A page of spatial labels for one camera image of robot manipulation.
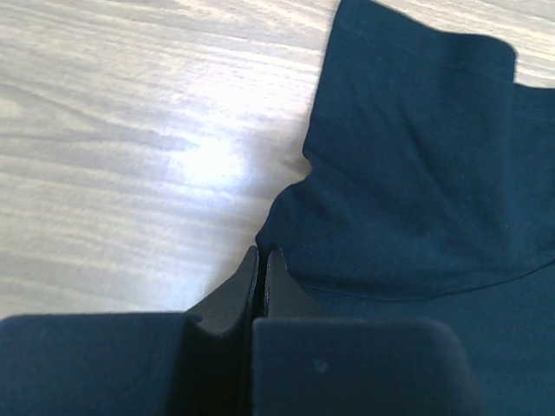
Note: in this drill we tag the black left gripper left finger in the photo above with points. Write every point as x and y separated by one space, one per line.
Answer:
155 363

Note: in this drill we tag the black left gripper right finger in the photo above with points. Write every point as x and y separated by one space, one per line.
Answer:
305 362

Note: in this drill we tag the black t shirt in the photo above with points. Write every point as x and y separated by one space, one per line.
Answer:
430 194

